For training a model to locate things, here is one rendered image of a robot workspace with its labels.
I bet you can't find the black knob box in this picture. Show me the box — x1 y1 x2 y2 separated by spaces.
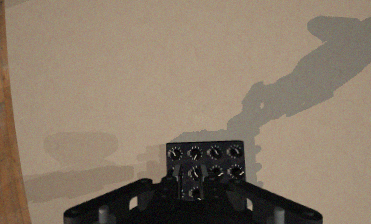
166 140 246 201

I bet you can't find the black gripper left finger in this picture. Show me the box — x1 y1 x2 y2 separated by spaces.
63 165 182 224

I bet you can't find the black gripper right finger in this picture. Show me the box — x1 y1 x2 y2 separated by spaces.
199 165 323 224

